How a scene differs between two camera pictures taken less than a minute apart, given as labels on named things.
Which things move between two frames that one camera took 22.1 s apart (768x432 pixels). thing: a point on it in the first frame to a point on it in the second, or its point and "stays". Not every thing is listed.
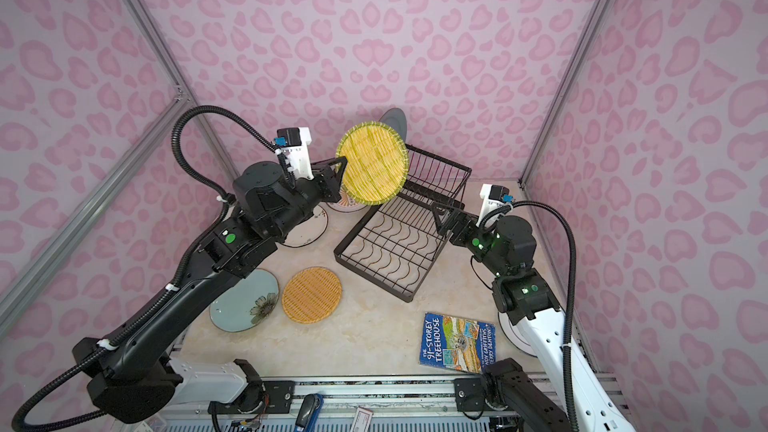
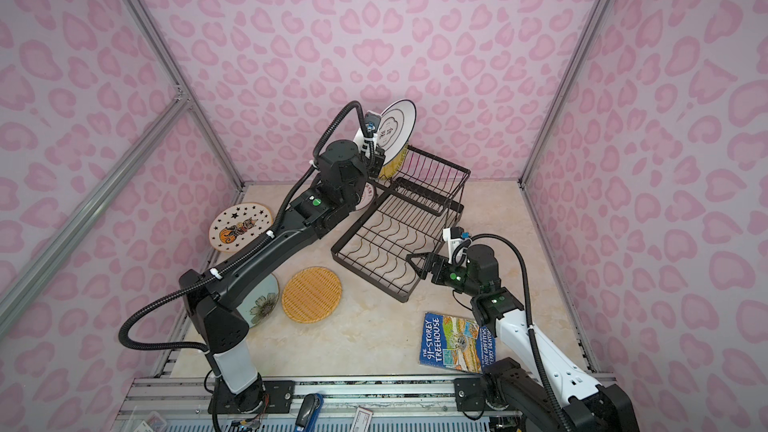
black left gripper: x=328 y=182 to x=376 y=163
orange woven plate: x=311 y=294 stays
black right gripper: x=465 y=220 to x=430 y=264
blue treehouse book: x=457 y=343 stays
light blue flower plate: x=247 y=305 stays
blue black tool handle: x=308 y=413 stays
